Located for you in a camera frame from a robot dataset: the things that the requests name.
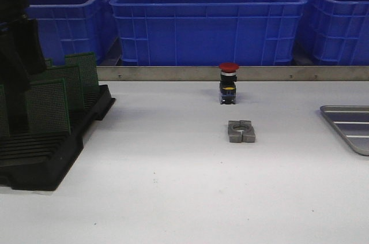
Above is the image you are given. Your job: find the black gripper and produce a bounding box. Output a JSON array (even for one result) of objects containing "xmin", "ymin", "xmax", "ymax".
[{"xmin": 1, "ymin": 0, "xmax": 47, "ymax": 134}]

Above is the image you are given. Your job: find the steel table edge rail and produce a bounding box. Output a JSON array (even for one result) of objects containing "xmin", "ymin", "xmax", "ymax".
[{"xmin": 97, "ymin": 66, "xmax": 368, "ymax": 81}]

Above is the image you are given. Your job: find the black slotted board rack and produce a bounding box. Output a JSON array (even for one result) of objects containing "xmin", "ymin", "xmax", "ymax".
[{"xmin": 1, "ymin": 85, "xmax": 115, "ymax": 191}]

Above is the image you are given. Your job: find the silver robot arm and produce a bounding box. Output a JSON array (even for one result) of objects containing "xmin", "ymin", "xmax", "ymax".
[{"xmin": 1, "ymin": 0, "xmax": 46, "ymax": 138}]

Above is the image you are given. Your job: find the green perfboard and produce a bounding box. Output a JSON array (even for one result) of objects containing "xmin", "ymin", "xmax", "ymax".
[
  {"xmin": 65, "ymin": 52, "xmax": 99, "ymax": 93},
  {"xmin": 0, "ymin": 85, "xmax": 10, "ymax": 138},
  {"xmin": 45, "ymin": 58, "xmax": 53, "ymax": 67},
  {"xmin": 25, "ymin": 79, "xmax": 71, "ymax": 134},
  {"xmin": 31, "ymin": 65, "xmax": 85, "ymax": 111}
]

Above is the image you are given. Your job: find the green perfboard front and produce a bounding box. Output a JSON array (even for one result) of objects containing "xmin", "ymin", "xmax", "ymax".
[{"xmin": 25, "ymin": 79, "xmax": 71, "ymax": 134}]

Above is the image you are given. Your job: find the blue plastic crate centre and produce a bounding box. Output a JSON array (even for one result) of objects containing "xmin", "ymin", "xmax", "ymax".
[{"xmin": 110, "ymin": 0, "xmax": 306, "ymax": 66}]

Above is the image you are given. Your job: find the red emergency stop button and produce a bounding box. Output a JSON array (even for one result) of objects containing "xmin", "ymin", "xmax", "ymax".
[{"xmin": 219, "ymin": 62, "xmax": 239, "ymax": 104}]

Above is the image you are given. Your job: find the blue plastic crate right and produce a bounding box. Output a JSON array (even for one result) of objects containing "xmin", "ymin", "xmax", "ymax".
[{"xmin": 296, "ymin": 0, "xmax": 368, "ymax": 66}]

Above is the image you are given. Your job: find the grey metal clamp block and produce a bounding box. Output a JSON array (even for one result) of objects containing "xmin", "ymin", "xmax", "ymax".
[{"xmin": 228, "ymin": 120, "xmax": 256, "ymax": 143}]

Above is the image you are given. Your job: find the blue plastic crate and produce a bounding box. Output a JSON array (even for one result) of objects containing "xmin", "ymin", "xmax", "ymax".
[
  {"xmin": 27, "ymin": 0, "xmax": 118, "ymax": 65},
  {"xmin": 110, "ymin": 0, "xmax": 306, "ymax": 66},
  {"xmin": 296, "ymin": 0, "xmax": 368, "ymax": 66}
]

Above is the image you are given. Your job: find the blue plastic crate left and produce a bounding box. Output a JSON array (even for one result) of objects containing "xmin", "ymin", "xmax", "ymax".
[{"xmin": 27, "ymin": 0, "xmax": 118, "ymax": 65}]

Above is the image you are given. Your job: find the silver metal tray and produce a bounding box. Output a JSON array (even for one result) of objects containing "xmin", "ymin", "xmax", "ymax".
[{"xmin": 320, "ymin": 106, "xmax": 368, "ymax": 156}]

